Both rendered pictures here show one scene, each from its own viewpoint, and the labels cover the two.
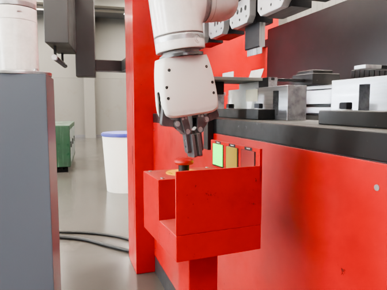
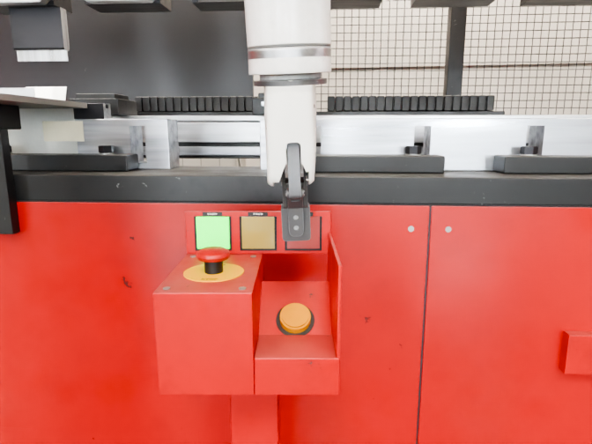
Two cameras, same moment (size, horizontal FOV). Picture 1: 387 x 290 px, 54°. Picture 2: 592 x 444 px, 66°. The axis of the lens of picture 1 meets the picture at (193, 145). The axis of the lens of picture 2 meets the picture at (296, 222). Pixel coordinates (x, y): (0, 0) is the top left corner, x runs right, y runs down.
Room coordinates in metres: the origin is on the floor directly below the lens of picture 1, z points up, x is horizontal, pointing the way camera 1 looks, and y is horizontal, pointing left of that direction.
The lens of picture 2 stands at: (0.47, 0.47, 0.95)
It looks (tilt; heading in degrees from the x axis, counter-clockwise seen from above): 11 degrees down; 292
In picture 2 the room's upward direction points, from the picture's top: straight up
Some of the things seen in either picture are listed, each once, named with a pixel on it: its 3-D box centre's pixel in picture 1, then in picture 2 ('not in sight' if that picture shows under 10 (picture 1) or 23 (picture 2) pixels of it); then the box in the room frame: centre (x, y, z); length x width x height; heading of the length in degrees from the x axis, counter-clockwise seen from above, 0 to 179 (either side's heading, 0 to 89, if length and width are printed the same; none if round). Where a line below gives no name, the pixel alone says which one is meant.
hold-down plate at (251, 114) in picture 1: (242, 113); (55, 161); (1.22, -0.16, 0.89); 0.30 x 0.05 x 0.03; 19
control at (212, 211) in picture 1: (197, 191); (254, 292); (0.72, -0.01, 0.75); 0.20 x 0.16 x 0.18; 23
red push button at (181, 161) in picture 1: (183, 166); (213, 262); (0.76, 0.02, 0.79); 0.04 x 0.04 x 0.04
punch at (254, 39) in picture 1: (254, 40); (40, 35); (1.27, -0.20, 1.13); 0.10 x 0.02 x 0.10; 19
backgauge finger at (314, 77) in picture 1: (296, 77); (89, 103); (1.33, -0.36, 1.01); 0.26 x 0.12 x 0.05; 109
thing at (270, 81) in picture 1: (256, 84); (57, 111); (1.25, -0.21, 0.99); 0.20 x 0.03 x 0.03; 19
